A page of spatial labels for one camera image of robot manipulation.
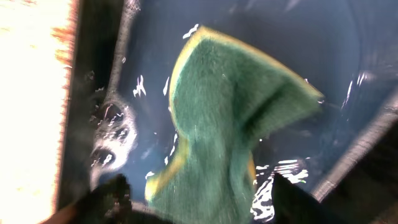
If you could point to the black water basin tray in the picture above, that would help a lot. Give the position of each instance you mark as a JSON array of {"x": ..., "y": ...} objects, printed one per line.
[{"x": 344, "y": 155}]

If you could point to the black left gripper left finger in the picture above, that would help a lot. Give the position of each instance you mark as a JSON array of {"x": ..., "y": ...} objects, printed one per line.
[{"x": 109, "y": 203}]

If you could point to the green yellow sponge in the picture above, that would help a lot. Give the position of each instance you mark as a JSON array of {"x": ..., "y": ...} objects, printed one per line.
[{"x": 224, "y": 95}]

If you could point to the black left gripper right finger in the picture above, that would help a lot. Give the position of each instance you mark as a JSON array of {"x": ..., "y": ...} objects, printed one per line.
[{"x": 292, "y": 205}]

